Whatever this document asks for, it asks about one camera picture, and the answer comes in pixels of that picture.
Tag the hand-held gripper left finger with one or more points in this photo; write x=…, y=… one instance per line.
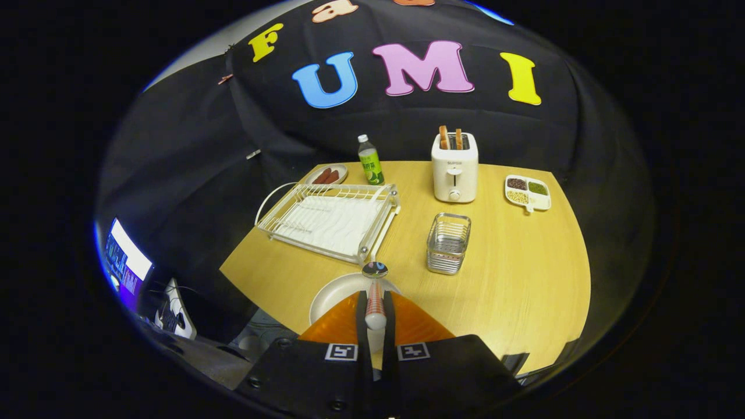
x=362, y=334

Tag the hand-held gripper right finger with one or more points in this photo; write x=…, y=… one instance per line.
x=389, y=340

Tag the white plate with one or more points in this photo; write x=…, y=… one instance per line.
x=332, y=297

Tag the small plate with sausages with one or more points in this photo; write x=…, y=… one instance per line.
x=343, y=169

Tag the dark grey table clamp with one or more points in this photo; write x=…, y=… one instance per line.
x=515, y=362

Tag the red sausage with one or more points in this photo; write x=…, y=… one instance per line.
x=321, y=176
x=333, y=177

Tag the green label drink bottle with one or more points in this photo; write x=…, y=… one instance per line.
x=371, y=166

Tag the white toaster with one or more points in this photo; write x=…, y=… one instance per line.
x=454, y=174

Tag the white and black object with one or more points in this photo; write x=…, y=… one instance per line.
x=174, y=314

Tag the white divided snack tray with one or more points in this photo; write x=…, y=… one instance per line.
x=541, y=202

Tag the toasted bread slice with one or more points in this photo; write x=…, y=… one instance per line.
x=444, y=138
x=458, y=139

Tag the black backdrop cloth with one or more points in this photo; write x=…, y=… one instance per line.
x=233, y=145

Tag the computer monitor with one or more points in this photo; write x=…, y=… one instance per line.
x=131, y=259

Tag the pink clip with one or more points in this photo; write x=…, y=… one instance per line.
x=225, y=78

